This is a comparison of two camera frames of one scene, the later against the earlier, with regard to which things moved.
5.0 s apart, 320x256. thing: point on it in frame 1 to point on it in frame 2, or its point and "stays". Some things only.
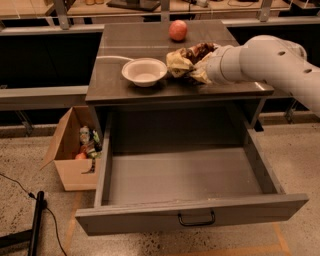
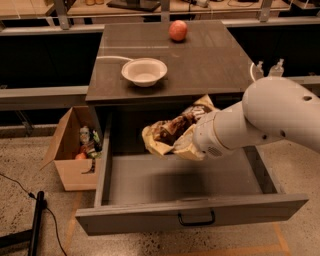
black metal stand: (31, 235) stays
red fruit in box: (80, 156) stays
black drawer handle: (198, 223) stays
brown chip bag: (190, 63) to (174, 135)
